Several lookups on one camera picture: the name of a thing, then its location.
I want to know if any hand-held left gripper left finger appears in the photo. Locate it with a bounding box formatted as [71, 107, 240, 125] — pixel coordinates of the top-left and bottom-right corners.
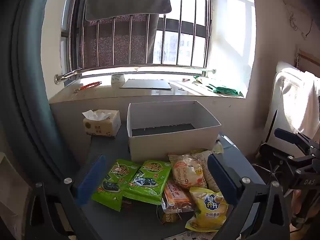
[25, 154, 107, 240]

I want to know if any small green pea packet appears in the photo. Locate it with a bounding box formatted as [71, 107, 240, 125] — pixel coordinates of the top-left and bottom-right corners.
[157, 205, 184, 227]

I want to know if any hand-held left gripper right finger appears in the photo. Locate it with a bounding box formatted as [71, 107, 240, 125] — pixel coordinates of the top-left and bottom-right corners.
[207, 152, 297, 240]

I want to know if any clear tape roll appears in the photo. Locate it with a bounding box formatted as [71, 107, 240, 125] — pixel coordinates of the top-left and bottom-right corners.
[111, 73, 125, 84]

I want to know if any person's right forearm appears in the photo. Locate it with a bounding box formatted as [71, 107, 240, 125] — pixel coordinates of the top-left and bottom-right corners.
[291, 189, 309, 220]

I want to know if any wall cord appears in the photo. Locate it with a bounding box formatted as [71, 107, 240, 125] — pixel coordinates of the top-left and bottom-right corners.
[282, 0, 314, 39]

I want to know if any white cloth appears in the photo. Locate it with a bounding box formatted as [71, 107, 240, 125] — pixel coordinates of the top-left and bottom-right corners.
[297, 71, 320, 140]

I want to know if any green seaweed snack packet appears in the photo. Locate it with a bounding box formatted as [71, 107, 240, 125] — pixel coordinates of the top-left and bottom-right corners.
[122, 160, 172, 205]
[91, 159, 140, 212]

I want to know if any steel window guard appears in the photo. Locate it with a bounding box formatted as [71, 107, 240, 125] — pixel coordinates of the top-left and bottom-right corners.
[54, 0, 221, 83]

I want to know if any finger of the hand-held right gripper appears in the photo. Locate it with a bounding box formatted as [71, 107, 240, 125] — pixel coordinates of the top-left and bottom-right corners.
[259, 142, 315, 175]
[274, 128, 320, 150]

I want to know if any wooden frame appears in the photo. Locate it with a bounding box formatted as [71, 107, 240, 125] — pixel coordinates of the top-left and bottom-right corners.
[296, 47, 320, 78]

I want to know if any orange pastry packet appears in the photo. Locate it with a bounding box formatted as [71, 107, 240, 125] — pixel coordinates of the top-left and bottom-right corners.
[161, 180, 195, 214]

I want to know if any beige snack packet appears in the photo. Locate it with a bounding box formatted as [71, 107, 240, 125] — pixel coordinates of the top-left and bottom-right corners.
[190, 148, 224, 193]

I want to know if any white cardboard box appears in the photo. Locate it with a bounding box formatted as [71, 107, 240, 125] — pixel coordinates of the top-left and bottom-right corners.
[126, 100, 222, 162]

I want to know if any clear round rice cracker packet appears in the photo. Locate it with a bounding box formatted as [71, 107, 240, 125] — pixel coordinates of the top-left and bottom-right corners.
[167, 154, 208, 189]

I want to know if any beige tissue box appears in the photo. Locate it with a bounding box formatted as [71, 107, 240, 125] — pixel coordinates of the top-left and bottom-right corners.
[82, 109, 122, 138]

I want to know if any white chair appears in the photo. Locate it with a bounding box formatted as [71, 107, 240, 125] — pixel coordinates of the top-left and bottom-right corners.
[262, 61, 320, 150]

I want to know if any yellow chip packet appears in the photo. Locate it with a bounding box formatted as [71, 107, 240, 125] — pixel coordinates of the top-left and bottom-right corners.
[185, 187, 232, 232]

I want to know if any green plastic bag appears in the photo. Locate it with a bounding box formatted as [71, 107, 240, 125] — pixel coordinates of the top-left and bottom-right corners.
[206, 84, 244, 97]

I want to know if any red-handled tool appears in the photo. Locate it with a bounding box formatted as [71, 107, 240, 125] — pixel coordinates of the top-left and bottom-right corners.
[73, 81, 102, 93]

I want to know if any grey flat board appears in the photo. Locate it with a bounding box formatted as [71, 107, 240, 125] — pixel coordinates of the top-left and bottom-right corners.
[119, 79, 172, 89]

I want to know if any brown mesh window screen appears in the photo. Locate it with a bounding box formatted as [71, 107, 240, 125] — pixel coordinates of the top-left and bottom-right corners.
[80, 14, 159, 68]

